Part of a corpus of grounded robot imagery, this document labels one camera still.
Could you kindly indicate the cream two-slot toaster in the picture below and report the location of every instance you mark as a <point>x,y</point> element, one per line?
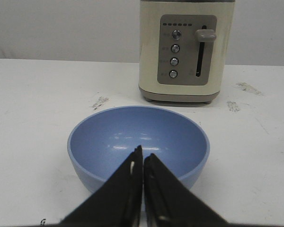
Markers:
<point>183,46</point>

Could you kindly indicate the blue bowl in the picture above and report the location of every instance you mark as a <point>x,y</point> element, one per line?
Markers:
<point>100,143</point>

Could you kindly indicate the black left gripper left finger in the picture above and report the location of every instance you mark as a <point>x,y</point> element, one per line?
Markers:
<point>118,201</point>

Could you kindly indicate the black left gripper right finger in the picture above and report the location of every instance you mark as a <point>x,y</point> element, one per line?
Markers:
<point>169,202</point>

